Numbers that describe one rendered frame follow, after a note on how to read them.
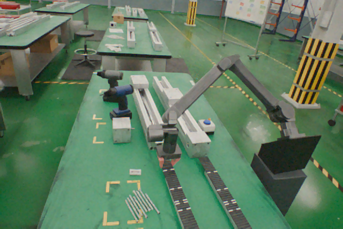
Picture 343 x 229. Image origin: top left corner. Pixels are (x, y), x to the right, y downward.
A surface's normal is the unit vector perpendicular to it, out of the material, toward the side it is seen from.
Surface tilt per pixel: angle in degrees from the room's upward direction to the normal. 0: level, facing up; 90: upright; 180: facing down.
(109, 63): 90
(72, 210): 0
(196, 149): 90
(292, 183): 90
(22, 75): 90
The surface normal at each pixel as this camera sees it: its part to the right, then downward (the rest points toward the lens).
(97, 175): 0.11, -0.89
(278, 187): 0.18, 0.47
